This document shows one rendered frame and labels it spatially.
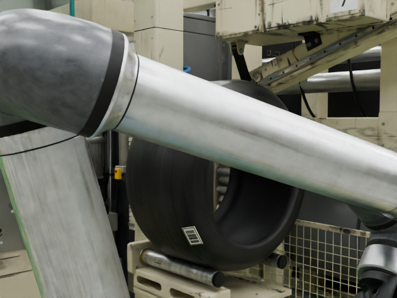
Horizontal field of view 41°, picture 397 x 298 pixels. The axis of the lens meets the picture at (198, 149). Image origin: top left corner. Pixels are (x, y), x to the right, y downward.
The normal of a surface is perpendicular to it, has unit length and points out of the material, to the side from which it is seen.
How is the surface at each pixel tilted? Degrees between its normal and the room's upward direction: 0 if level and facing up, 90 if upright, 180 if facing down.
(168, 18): 90
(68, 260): 95
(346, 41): 90
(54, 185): 93
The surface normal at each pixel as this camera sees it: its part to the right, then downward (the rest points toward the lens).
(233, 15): -0.74, 0.04
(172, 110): 0.36, 0.19
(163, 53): 0.67, 0.04
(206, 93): 0.49, -0.48
